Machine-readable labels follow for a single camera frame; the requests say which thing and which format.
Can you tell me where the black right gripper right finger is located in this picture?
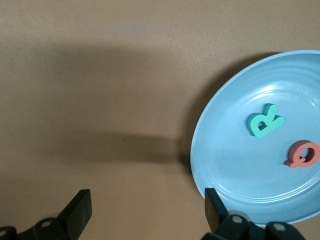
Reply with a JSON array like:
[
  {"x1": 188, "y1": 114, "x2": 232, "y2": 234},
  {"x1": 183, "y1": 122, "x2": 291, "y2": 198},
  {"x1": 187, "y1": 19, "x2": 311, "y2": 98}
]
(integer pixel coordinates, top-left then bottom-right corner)
[{"x1": 201, "y1": 187, "x2": 308, "y2": 240}]

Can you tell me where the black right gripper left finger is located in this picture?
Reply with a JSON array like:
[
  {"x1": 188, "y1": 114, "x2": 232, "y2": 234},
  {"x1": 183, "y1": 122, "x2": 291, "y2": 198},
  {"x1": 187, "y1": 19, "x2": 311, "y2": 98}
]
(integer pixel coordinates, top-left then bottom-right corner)
[{"x1": 0, "y1": 188, "x2": 93, "y2": 240}]

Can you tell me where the red uppercase letter Q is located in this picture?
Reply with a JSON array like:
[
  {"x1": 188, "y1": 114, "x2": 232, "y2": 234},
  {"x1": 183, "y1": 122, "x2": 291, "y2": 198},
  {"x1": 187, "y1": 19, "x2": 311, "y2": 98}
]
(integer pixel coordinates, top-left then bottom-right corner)
[{"x1": 284, "y1": 139, "x2": 320, "y2": 170}]

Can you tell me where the blue plate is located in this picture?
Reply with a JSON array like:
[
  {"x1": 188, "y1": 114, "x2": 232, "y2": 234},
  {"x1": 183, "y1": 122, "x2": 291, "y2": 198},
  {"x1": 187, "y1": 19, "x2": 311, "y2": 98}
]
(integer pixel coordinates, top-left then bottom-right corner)
[{"x1": 189, "y1": 49, "x2": 320, "y2": 225}]

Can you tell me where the brown table cover sheet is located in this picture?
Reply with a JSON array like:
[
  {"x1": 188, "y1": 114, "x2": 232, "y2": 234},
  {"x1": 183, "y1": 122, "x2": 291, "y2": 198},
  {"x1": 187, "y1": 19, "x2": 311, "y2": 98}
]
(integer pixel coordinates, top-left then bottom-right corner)
[{"x1": 0, "y1": 0, "x2": 320, "y2": 240}]

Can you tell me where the teal uppercase letter R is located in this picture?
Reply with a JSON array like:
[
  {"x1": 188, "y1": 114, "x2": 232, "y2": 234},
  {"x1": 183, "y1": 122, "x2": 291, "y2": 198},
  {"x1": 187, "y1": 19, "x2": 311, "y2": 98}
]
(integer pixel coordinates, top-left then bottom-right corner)
[{"x1": 246, "y1": 103, "x2": 286, "y2": 139}]

